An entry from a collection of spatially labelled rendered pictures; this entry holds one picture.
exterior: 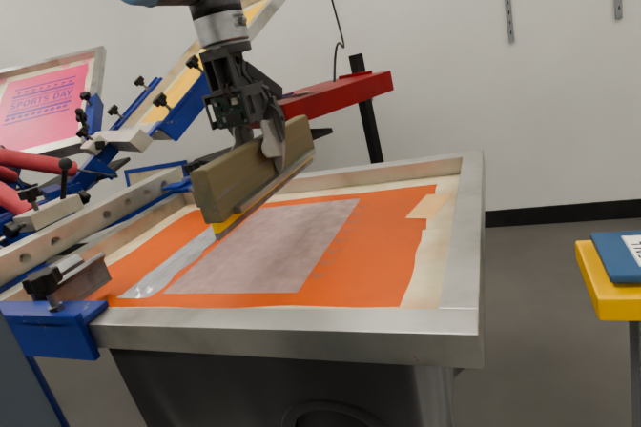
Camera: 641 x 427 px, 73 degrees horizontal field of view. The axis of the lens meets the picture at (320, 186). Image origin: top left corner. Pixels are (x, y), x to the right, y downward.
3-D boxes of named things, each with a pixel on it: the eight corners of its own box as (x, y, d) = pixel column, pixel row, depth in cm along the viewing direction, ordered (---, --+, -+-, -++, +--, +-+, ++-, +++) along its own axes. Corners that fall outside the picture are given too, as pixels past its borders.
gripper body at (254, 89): (212, 134, 66) (186, 54, 62) (239, 122, 73) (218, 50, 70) (255, 127, 63) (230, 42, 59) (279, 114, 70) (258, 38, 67)
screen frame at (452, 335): (485, 166, 90) (483, 149, 88) (484, 370, 39) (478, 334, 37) (185, 201, 121) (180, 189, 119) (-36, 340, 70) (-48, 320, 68)
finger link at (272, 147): (266, 183, 68) (241, 129, 66) (281, 172, 73) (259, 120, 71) (282, 178, 66) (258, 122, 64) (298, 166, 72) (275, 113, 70)
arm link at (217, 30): (211, 22, 69) (255, 9, 66) (219, 51, 70) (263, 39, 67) (182, 23, 62) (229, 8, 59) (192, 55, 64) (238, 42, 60)
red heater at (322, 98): (330, 100, 234) (325, 78, 231) (395, 92, 198) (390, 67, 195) (234, 132, 200) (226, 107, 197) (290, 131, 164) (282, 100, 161)
